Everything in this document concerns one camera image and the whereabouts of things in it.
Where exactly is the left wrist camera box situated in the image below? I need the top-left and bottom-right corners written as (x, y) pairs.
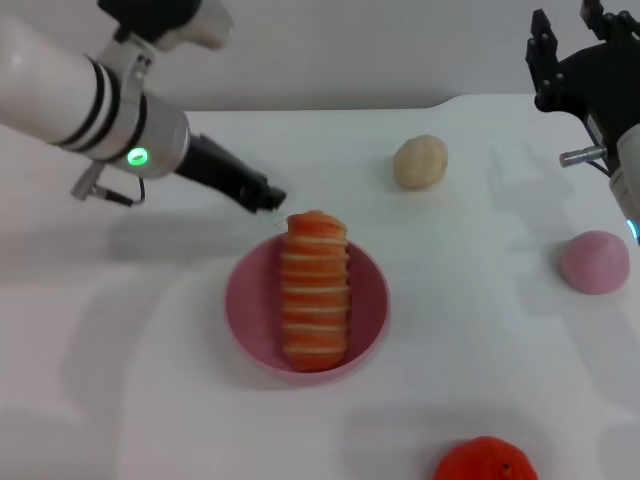
top-left (97, 0), bottom-right (236, 54)

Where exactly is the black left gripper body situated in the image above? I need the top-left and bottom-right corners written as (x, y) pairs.
top-left (172, 132), bottom-right (289, 215)

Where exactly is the orange striped bread roll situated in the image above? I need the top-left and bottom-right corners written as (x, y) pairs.
top-left (279, 209), bottom-right (351, 374)

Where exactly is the right arm cable with connector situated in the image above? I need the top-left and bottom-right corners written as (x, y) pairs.
top-left (558, 144), bottom-right (619, 179)

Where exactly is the pink plastic bowl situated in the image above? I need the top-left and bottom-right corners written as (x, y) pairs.
top-left (224, 233), bottom-right (391, 385)

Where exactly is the pink round bun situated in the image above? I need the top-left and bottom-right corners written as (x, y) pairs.
top-left (558, 230), bottom-right (630, 296)

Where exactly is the beige round bun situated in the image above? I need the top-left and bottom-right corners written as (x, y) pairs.
top-left (392, 134), bottom-right (449, 190)

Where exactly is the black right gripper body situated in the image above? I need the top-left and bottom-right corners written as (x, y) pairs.
top-left (533, 34), bottom-right (640, 166)

